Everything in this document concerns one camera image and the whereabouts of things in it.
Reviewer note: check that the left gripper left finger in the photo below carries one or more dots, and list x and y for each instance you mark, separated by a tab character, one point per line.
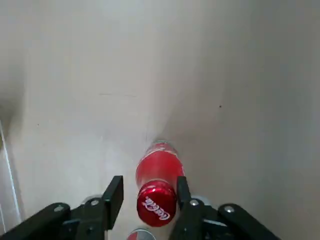
95	215

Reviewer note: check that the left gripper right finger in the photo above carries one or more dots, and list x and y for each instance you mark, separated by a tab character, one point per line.
200	222

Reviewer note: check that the red cola bottle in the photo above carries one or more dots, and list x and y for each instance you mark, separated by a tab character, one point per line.
140	235
160	170

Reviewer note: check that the clear acrylic stepped shelf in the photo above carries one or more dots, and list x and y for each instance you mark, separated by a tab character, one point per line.
7	162

